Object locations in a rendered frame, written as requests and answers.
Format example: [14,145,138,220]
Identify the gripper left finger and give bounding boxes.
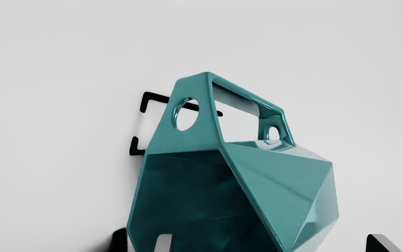
[154,233,174,252]

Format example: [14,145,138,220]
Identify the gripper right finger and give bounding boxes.
[366,233,403,252]

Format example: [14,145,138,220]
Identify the teal faceted mug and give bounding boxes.
[126,72,339,252]

